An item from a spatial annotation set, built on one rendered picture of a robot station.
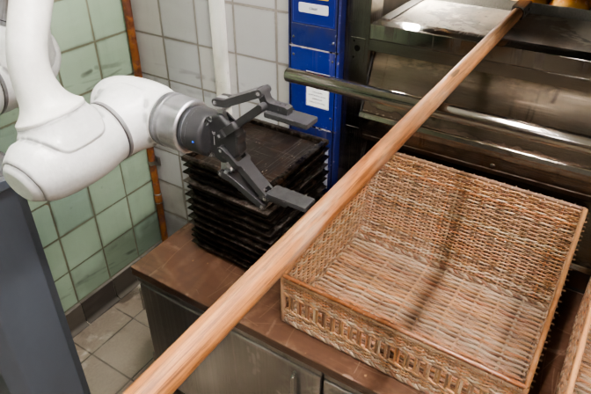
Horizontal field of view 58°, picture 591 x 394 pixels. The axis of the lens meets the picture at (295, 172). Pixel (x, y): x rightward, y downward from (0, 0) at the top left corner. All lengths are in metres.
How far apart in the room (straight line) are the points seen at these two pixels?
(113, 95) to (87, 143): 0.11
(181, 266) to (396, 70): 0.78
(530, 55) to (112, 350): 1.68
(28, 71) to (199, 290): 0.80
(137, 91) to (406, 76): 0.77
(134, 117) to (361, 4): 0.74
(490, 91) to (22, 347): 1.26
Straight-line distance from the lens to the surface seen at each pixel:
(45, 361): 1.51
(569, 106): 1.36
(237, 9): 1.63
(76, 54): 1.86
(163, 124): 0.85
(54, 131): 0.80
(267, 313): 1.36
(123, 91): 0.89
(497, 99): 1.37
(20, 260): 1.31
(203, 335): 0.50
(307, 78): 1.08
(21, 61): 0.82
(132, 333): 2.17
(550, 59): 1.31
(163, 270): 1.51
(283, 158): 1.37
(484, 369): 1.12
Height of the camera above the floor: 1.57
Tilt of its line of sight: 32 degrees down
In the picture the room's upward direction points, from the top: straight up
